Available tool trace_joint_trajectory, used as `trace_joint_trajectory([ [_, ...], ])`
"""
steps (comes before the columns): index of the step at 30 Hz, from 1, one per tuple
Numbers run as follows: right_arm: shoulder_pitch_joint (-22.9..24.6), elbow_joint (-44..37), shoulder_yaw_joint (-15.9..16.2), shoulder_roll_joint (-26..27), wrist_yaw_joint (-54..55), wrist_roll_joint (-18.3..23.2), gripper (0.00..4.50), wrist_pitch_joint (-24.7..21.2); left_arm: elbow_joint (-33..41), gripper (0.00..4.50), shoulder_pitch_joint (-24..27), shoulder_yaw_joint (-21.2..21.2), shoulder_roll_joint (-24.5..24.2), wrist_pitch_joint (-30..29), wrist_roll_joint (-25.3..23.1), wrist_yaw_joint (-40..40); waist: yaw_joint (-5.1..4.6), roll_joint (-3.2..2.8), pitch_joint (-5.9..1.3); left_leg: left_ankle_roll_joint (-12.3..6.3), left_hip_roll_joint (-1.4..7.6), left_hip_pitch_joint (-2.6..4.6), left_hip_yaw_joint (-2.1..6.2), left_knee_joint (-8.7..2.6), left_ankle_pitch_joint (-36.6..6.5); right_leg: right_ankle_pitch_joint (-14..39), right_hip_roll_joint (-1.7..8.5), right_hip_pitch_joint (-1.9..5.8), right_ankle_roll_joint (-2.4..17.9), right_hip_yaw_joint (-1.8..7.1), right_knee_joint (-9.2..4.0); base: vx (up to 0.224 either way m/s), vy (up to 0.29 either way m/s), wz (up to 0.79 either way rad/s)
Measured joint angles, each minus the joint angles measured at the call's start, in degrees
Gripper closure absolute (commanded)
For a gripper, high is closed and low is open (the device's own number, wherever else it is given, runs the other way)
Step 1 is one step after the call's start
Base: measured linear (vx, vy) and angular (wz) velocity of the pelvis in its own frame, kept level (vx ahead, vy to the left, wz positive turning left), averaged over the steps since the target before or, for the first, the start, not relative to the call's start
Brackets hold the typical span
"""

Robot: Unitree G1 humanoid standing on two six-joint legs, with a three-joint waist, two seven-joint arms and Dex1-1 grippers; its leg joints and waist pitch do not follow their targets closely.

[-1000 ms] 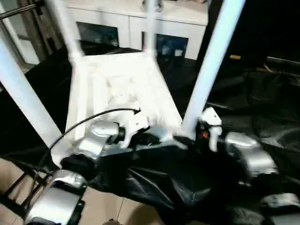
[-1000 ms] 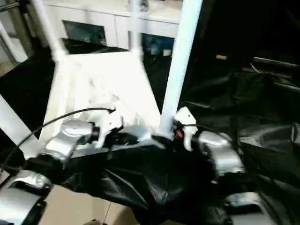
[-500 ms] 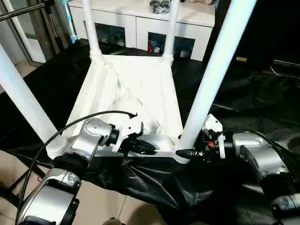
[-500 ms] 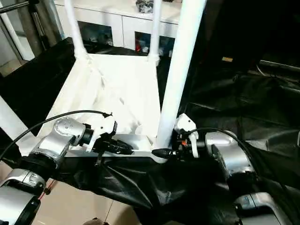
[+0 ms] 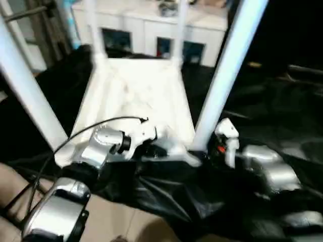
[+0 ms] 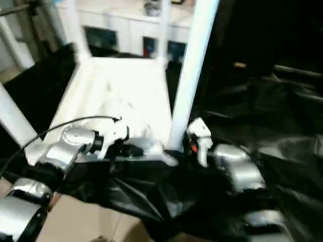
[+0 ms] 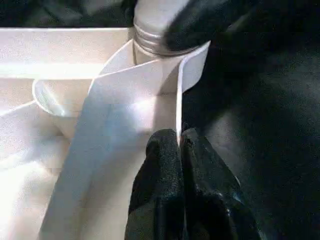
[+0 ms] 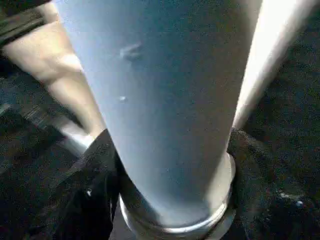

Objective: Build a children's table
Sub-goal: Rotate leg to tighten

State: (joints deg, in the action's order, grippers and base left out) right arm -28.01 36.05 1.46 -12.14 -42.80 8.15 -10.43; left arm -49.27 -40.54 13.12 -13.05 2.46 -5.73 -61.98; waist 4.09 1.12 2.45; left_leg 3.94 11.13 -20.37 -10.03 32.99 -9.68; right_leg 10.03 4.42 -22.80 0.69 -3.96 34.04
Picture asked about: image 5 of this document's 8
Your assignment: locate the white plastic table leg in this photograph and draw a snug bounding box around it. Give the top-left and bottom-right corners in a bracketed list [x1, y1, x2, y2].
[193, 0, 270, 152]
[84, 0, 106, 60]
[174, 0, 190, 64]
[0, 7, 69, 152]

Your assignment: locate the black mat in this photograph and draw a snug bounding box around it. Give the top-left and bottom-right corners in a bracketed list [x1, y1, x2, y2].
[0, 44, 323, 242]

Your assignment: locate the black metal bar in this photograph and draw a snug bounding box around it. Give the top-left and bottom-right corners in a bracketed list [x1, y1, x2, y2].
[287, 65, 323, 76]

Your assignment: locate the white glass-door cabinet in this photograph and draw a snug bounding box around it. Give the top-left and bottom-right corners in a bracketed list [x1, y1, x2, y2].
[72, 0, 228, 66]

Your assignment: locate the blue and white roll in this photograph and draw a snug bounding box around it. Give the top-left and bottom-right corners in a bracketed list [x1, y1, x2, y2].
[67, 0, 81, 50]

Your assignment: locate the black backdrop cloth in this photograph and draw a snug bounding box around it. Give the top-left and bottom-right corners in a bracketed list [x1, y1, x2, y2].
[227, 0, 323, 71]

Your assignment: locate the black metal rack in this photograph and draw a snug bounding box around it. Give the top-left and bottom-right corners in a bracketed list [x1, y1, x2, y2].
[2, 181, 41, 215]

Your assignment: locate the black tripod pole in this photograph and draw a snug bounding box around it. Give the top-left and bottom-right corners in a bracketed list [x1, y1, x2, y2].
[4, 6, 55, 22]

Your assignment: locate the black left wrist camera cable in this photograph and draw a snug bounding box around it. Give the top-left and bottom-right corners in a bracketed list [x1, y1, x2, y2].
[25, 116, 149, 210]

